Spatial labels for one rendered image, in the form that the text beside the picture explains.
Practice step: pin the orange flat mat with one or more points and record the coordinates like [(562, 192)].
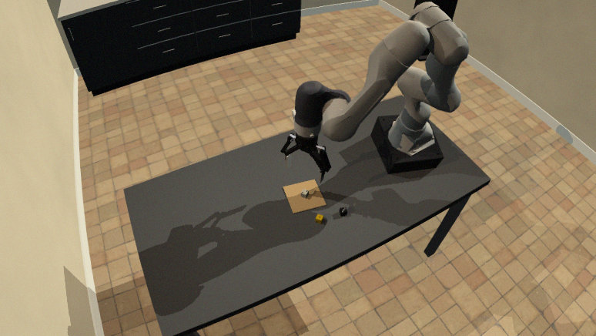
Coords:
[(298, 203)]

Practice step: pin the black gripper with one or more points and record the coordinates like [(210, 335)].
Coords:
[(308, 145)]

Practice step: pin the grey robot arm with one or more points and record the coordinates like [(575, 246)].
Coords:
[(390, 61)]

